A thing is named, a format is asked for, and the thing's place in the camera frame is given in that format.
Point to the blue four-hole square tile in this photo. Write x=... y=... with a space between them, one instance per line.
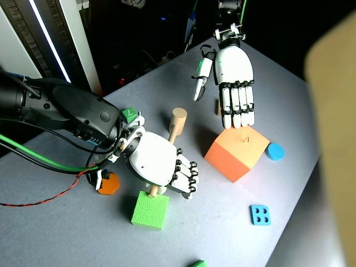
x=260 y=221

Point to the blue hanging connector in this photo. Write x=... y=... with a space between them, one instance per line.
x=190 y=20

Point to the blue round disc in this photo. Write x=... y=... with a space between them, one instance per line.
x=274 y=152

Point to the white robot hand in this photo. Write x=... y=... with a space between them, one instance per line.
x=233 y=66
x=155 y=158

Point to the white panel with light strip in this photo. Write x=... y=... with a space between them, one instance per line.
x=78 y=41

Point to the wooden mallet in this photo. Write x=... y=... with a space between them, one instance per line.
x=178 y=119

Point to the green foam cube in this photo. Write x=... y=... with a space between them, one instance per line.
x=150 y=210

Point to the small green cube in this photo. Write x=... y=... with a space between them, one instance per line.
x=128 y=115

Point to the large orange block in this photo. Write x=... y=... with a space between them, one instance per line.
x=231 y=161

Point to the small plain wooden block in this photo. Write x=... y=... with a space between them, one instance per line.
x=218 y=108

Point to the blurred tan object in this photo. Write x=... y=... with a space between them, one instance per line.
x=336 y=125

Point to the orange hexagon block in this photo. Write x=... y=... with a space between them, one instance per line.
x=109 y=185

